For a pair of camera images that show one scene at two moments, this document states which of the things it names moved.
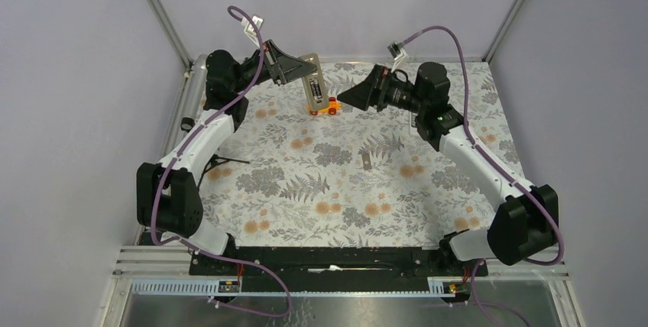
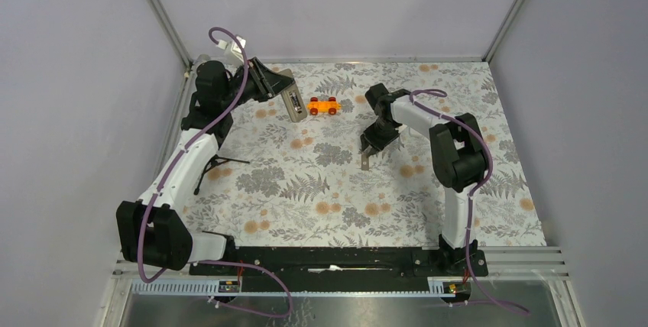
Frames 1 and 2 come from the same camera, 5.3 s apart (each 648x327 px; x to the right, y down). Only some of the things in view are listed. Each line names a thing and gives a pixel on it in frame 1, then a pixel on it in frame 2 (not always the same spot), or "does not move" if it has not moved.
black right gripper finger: x=370 y=89 -> x=366 y=150
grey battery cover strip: x=367 y=161 does not move
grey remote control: x=314 y=85 -> x=293 y=99
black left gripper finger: x=283 y=66 -> x=264 y=82
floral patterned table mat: x=284 y=176 does not move
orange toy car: x=334 y=107 does not move
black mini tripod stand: x=215 y=160 does not move
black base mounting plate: x=337 y=269 does not move
